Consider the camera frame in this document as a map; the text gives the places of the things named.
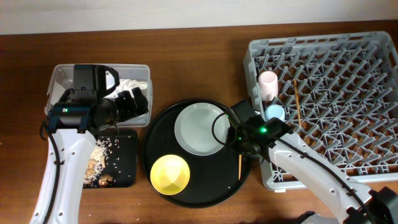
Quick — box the food scraps and rice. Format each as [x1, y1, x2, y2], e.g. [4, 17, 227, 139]
[83, 137, 120, 189]

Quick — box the white tissue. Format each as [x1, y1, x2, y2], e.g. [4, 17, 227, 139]
[106, 68, 149, 98]

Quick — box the clear plastic waste bin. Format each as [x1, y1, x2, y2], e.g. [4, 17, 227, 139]
[44, 63, 153, 128]

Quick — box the grey round plate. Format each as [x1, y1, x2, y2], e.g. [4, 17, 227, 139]
[174, 103, 230, 156]

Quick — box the black rectangular tray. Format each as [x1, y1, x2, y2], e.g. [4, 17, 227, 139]
[98, 129, 139, 188]

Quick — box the yellow bowl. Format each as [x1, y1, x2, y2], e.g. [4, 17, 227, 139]
[150, 154, 190, 195]

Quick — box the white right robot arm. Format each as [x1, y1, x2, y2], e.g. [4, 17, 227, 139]
[225, 100, 397, 223]

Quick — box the pink plastic cup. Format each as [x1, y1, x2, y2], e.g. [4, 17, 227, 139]
[258, 71, 279, 102]

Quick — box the blue plastic cup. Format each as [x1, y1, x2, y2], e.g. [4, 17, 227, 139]
[264, 105, 285, 122]

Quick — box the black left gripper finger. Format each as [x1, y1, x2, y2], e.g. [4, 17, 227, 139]
[131, 87, 149, 116]
[116, 90, 138, 118]

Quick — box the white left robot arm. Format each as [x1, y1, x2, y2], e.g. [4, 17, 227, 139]
[30, 88, 149, 223]

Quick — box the round black serving tray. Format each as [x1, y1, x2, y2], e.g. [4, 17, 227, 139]
[141, 99, 254, 208]

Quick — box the grey dishwasher rack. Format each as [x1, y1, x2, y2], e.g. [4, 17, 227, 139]
[243, 31, 397, 183]

